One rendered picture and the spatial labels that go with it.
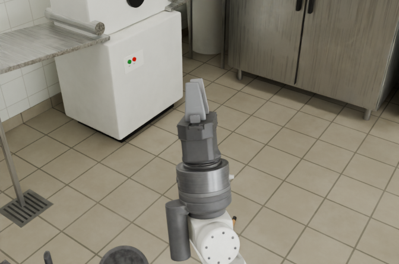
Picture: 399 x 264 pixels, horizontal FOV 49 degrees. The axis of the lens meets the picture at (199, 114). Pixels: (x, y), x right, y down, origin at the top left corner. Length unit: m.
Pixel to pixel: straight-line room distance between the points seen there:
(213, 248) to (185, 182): 0.11
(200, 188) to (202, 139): 0.08
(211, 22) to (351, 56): 1.64
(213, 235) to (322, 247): 2.10
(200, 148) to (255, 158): 2.65
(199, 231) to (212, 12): 4.00
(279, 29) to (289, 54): 0.23
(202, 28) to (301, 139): 1.76
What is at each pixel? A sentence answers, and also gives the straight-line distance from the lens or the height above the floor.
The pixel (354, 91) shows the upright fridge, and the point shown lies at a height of 0.29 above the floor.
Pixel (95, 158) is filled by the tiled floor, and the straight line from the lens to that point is 3.39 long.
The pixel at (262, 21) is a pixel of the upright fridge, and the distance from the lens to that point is 3.87.
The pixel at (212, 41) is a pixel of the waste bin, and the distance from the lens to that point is 4.77.
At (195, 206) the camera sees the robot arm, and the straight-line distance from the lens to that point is 0.72.
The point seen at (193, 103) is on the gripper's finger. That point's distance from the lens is 0.68.
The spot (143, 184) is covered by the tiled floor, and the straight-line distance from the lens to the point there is 3.11.
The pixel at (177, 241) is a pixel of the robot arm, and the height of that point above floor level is 1.49.
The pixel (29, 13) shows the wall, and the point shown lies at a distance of 3.74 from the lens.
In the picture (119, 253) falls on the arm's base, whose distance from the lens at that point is 0.87.
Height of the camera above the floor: 2.06
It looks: 33 degrees down
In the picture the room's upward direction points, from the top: straight up
